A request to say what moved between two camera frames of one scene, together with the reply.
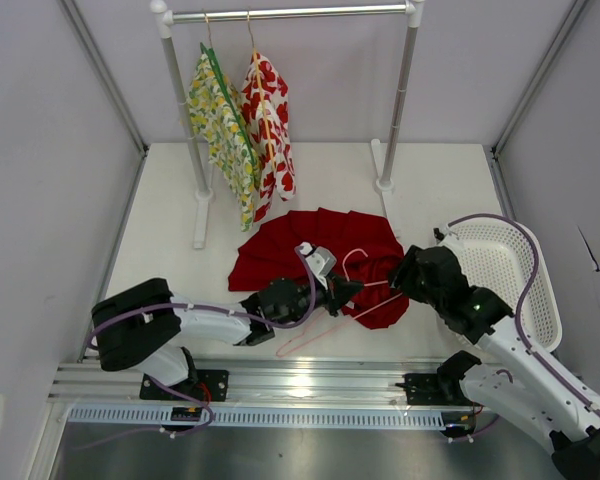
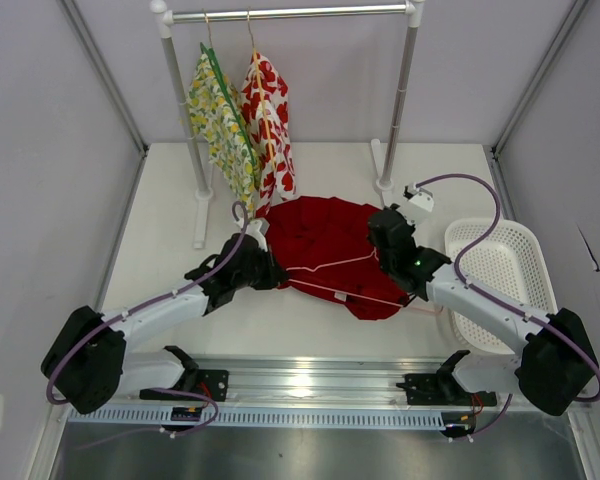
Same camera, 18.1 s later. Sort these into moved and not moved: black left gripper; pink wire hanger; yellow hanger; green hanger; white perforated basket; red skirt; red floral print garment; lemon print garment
Moved: pink wire hanger; red skirt; black left gripper
Not moved: red floral print garment; white perforated basket; green hanger; lemon print garment; yellow hanger
